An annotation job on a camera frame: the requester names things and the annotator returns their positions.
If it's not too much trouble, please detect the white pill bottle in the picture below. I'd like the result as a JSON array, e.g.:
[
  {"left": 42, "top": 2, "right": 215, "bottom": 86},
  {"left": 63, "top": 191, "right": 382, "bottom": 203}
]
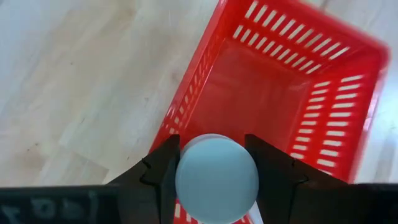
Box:
[{"left": 174, "top": 133, "right": 260, "bottom": 224}]

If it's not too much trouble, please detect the red plastic slotted basket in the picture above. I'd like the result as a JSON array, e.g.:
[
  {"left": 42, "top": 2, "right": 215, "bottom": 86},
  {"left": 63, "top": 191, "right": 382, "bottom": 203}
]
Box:
[{"left": 149, "top": 0, "right": 392, "bottom": 224}]

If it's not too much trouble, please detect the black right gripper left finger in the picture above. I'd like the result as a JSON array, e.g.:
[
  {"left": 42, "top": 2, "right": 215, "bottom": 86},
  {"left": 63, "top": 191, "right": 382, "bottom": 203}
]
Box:
[{"left": 108, "top": 134, "right": 184, "bottom": 224}]

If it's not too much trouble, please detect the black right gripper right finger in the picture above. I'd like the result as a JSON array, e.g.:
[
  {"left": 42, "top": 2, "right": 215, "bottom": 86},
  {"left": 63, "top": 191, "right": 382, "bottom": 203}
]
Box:
[{"left": 244, "top": 134, "right": 348, "bottom": 224}]

